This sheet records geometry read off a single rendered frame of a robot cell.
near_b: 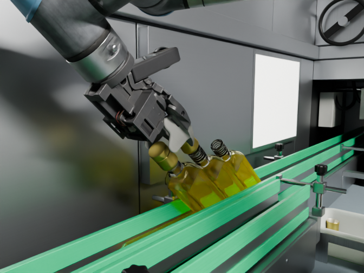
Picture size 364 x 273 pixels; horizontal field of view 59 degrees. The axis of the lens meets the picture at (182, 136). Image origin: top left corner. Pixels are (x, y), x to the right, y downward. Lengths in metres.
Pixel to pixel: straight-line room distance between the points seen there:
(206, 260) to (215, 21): 0.64
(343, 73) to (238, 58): 0.78
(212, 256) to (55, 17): 0.37
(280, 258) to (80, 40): 0.51
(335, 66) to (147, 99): 1.31
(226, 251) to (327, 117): 1.39
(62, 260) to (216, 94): 0.58
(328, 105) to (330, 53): 0.28
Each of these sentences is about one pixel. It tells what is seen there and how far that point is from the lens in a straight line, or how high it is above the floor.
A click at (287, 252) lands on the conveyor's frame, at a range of 0.71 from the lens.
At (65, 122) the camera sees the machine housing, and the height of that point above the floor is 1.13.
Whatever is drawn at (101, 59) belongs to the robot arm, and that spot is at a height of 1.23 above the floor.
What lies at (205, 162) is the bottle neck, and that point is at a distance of 0.65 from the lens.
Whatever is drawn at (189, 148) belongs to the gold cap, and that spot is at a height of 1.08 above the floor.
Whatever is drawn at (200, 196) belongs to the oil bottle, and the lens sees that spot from 0.63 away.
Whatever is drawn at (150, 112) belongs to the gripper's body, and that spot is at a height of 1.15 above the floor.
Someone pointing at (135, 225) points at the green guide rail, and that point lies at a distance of 0.60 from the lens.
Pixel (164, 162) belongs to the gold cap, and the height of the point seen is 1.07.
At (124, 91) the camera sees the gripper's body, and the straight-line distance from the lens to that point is 0.48.
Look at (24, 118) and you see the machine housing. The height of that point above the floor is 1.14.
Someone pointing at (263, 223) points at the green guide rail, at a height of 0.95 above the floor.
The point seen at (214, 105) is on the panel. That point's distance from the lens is 0.89.
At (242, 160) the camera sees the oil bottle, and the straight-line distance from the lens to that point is 0.75.
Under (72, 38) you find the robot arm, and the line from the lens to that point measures 0.42.
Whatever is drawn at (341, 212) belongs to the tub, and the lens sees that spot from 1.07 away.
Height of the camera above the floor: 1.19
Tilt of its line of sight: 8 degrees down
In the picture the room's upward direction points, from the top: straight up
